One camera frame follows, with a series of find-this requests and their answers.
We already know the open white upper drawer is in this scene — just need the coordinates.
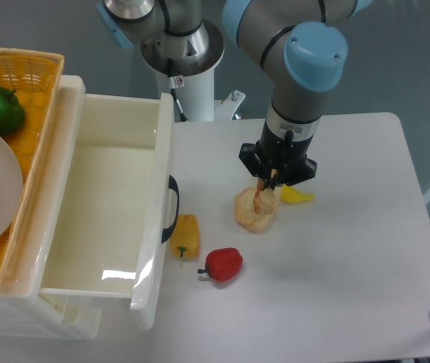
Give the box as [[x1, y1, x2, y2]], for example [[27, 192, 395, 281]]
[[40, 94, 174, 330]]

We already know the black drawer handle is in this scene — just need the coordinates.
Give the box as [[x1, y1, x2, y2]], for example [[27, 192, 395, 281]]
[[161, 175, 180, 244]]

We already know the square toasted bread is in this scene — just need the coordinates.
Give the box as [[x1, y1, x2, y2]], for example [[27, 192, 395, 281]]
[[253, 188, 280, 215]]

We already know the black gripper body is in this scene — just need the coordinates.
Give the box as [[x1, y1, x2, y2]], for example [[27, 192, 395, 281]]
[[239, 123, 317, 187]]

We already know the round bread roll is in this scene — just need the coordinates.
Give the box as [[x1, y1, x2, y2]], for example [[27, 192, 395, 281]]
[[234, 187, 278, 233]]

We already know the yellow banana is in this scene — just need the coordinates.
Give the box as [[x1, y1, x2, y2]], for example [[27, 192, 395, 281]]
[[280, 185, 315, 204]]

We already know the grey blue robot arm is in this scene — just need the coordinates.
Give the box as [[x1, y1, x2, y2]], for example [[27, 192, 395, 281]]
[[97, 1, 367, 190]]

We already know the red bell pepper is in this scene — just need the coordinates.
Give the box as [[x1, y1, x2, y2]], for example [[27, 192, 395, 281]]
[[197, 247, 243, 283]]

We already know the yellow bell pepper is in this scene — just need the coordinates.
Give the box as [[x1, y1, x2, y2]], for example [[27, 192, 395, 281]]
[[169, 214, 200, 259]]

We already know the yellow woven basket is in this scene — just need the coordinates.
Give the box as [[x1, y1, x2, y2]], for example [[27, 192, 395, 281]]
[[0, 48, 64, 283]]

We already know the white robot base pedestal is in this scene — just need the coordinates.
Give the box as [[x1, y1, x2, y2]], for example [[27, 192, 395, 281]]
[[141, 20, 246, 122]]

